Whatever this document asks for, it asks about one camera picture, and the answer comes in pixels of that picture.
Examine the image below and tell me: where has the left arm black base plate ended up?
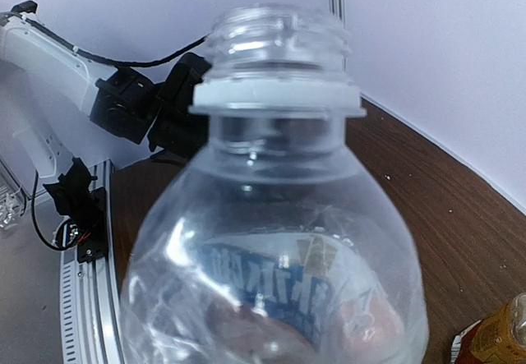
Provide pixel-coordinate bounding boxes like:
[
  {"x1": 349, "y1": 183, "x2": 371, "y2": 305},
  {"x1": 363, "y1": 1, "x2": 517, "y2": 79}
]
[{"x1": 76, "y1": 187, "x2": 108, "y2": 264}]

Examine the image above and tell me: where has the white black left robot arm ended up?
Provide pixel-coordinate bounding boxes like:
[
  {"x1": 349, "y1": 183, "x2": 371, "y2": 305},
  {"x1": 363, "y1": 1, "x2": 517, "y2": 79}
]
[{"x1": 1, "y1": 0, "x2": 210, "y2": 215}]

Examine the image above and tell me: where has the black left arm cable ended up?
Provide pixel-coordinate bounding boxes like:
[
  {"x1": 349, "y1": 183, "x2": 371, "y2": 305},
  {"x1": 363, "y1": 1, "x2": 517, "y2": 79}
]
[{"x1": 10, "y1": 0, "x2": 209, "y2": 69}]

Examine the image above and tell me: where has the left circuit board with leds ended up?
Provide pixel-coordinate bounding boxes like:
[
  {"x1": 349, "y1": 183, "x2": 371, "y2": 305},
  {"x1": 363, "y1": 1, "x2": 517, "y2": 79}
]
[{"x1": 51, "y1": 218, "x2": 81, "y2": 251}]

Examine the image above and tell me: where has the amber tea bottle red label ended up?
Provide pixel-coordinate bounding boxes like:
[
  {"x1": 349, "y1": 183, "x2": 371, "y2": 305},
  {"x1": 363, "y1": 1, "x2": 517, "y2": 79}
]
[{"x1": 450, "y1": 293, "x2": 525, "y2": 364}]

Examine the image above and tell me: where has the clear plastic water bottle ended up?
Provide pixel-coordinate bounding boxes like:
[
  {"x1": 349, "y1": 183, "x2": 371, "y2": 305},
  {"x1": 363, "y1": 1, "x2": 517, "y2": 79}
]
[{"x1": 120, "y1": 4, "x2": 428, "y2": 363}]

